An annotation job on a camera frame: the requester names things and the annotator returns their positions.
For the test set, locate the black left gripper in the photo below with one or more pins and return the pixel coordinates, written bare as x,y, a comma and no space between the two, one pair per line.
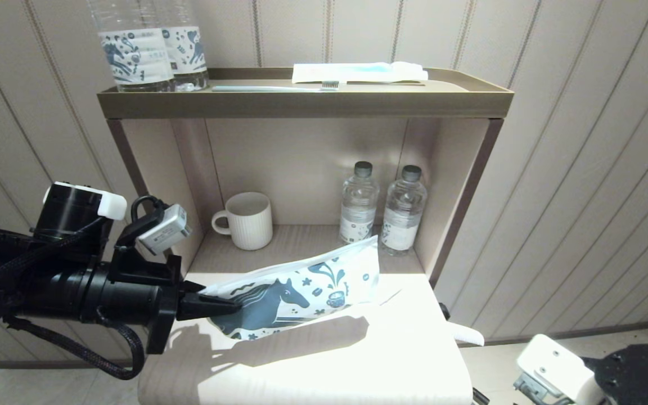
138,292

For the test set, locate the white blue horse pouch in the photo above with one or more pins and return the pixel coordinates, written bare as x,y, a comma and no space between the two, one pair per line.
284,298

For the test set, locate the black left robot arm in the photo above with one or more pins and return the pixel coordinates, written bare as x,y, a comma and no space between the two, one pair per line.
71,205

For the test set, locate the white ribbed ceramic mug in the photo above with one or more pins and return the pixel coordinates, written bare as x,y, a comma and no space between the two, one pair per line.
251,222

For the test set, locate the beige wooden shelf cabinet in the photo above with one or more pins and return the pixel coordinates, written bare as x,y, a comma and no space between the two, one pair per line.
301,163

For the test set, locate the small clear water bottle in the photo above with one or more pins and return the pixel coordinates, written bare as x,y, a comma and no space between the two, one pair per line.
404,219
358,208

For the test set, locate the thin small stick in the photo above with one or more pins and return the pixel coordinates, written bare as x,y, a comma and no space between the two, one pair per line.
390,297

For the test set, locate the pale blue toothbrush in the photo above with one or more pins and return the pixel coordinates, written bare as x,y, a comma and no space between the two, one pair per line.
268,88

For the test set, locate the large clear water bottle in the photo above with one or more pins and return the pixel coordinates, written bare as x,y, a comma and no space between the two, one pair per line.
189,50
135,56

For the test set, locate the white blue toothpaste packet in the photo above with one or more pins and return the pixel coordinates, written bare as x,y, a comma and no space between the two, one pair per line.
358,72

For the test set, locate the black caster wheel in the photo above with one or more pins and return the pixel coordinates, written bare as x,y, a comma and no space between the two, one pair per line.
480,397

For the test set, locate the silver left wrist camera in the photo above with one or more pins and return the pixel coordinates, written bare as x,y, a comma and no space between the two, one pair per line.
163,229

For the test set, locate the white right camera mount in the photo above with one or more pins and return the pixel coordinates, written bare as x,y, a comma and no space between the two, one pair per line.
554,360

